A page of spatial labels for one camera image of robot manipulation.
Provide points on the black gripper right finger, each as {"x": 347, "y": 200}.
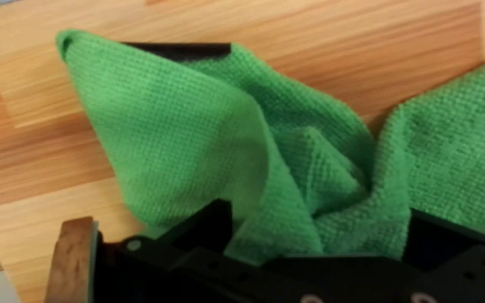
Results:
{"x": 450, "y": 238}

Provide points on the green microfibre towel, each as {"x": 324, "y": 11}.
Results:
{"x": 209, "y": 141}

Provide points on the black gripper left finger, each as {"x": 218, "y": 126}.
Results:
{"x": 203, "y": 228}

